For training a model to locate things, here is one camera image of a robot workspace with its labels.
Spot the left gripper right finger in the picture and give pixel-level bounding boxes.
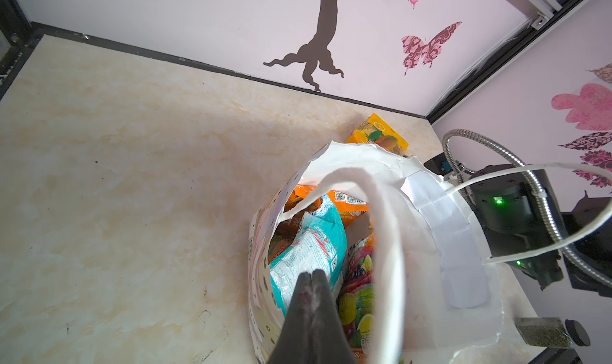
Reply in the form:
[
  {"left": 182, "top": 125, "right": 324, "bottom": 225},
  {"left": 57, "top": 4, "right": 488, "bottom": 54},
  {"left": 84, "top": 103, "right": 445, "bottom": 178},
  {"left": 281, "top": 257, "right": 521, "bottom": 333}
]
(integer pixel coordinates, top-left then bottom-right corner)
[{"left": 312, "top": 270, "right": 355, "bottom": 364}]

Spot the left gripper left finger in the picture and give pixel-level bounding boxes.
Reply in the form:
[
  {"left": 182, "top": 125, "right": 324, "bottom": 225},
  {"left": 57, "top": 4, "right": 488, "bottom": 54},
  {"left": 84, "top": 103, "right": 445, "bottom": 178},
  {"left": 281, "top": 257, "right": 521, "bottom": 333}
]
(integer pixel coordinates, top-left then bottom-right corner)
[{"left": 268, "top": 273, "right": 313, "bottom": 364}]

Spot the pink Fox's candy bag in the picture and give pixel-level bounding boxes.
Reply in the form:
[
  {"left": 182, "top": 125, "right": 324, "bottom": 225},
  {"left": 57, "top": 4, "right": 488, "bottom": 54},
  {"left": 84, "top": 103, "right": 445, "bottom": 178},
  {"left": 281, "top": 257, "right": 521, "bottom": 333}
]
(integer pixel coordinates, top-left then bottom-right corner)
[{"left": 337, "top": 235, "right": 375, "bottom": 363}]

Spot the teal white snack packet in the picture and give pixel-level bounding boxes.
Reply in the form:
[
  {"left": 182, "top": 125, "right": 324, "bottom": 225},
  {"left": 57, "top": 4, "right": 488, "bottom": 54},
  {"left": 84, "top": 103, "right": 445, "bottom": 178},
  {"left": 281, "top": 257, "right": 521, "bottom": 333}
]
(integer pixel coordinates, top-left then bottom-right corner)
[{"left": 270, "top": 195, "right": 347, "bottom": 315}]

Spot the orange chestnut snack bag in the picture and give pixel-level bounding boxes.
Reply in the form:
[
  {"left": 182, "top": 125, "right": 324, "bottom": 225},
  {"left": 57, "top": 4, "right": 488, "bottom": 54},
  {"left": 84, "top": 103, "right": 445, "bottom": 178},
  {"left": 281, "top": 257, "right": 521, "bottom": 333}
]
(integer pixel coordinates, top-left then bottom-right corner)
[{"left": 267, "top": 210, "right": 308, "bottom": 265}]

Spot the orange white snack packet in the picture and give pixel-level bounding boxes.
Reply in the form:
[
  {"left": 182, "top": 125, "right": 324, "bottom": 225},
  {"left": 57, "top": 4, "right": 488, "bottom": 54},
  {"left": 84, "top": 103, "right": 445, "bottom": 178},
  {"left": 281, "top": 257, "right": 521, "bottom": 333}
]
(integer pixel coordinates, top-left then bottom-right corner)
[{"left": 285, "top": 185, "right": 369, "bottom": 227}]

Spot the white paper gift bag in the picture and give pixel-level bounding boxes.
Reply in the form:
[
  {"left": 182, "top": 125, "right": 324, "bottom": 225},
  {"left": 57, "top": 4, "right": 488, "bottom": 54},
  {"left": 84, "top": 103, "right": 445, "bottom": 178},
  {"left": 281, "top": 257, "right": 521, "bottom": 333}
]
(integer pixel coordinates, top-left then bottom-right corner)
[{"left": 247, "top": 140, "right": 612, "bottom": 364}]

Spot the yellow corn snack bag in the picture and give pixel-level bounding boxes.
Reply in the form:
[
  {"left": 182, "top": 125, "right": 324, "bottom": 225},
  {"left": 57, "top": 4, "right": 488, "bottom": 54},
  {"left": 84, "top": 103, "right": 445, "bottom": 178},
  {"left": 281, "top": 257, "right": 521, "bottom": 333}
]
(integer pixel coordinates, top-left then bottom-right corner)
[{"left": 346, "top": 114, "right": 409, "bottom": 156}]

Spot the small spice jar black lid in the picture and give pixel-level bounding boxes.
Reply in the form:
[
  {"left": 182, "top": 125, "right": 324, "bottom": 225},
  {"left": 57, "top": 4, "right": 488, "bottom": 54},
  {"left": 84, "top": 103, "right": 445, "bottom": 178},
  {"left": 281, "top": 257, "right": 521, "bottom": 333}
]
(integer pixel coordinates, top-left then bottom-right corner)
[{"left": 515, "top": 318, "right": 591, "bottom": 349}]

